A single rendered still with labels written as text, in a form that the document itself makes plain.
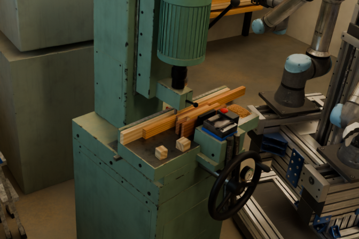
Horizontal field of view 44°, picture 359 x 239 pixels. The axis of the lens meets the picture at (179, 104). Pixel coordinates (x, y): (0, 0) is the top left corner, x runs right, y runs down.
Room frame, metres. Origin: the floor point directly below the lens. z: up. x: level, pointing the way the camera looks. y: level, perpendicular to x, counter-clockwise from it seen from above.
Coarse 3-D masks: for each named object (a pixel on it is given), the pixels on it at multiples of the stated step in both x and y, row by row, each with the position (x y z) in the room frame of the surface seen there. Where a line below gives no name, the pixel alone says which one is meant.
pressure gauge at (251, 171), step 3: (243, 168) 1.54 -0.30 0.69; (246, 168) 1.54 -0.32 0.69; (249, 168) 1.54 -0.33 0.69; (252, 168) 1.55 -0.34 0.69; (243, 171) 1.53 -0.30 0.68; (246, 171) 1.53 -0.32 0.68; (249, 171) 1.54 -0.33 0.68; (252, 171) 1.55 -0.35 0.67; (240, 174) 1.53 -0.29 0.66; (243, 174) 1.52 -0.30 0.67; (246, 174) 1.52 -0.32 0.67; (252, 174) 1.55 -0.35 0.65; (240, 177) 1.54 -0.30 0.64; (243, 177) 1.52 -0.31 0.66; (246, 177) 1.53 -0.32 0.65; (249, 177) 1.54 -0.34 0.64; (243, 180) 1.55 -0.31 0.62; (246, 180) 1.52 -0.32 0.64
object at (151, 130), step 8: (240, 88) 1.80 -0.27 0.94; (224, 96) 1.71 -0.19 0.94; (232, 96) 1.75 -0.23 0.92; (240, 96) 1.79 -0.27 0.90; (200, 104) 1.62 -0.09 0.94; (168, 120) 1.47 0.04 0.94; (144, 128) 1.39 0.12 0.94; (152, 128) 1.40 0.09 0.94; (160, 128) 1.43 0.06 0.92; (168, 128) 1.46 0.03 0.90; (144, 136) 1.38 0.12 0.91
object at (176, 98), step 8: (160, 80) 1.55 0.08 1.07; (168, 80) 1.55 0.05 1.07; (160, 88) 1.52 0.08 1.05; (168, 88) 1.49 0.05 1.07; (184, 88) 1.50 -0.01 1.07; (160, 96) 1.51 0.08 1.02; (168, 96) 1.48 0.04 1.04; (176, 96) 1.46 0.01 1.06; (184, 96) 1.46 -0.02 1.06; (168, 104) 1.48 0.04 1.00; (176, 104) 1.45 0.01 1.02; (184, 104) 1.46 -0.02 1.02
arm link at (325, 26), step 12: (324, 0) 2.02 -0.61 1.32; (336, 0) 1.99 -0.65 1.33; (324, 12) 2.02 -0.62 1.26; (336, 12) 2.01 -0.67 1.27; (324, 24) 2.01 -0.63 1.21; (324, 36) 2.00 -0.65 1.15; (312, 48) 2.03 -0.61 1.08; (324, 48) 2.01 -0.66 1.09; (324, 60) 1.99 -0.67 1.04; (324, 72) 2.01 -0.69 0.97
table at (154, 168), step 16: (240, 128) 1.55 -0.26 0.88; (128, 144) 1.34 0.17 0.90; (144, 144) 1.35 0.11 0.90; (160, 144) 1.36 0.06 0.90; (192, 144) 1.38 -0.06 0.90; (128, 160) 1.30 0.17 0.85; (144, 160) 1.25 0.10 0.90; (160, 160) 1.26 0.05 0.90; (176, 160) 1.28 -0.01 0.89; (192, 160) 1.35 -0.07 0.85; (208, 160) 1.33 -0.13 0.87; (224, 160) 1.34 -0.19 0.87; (160, 176) 1.23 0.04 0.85
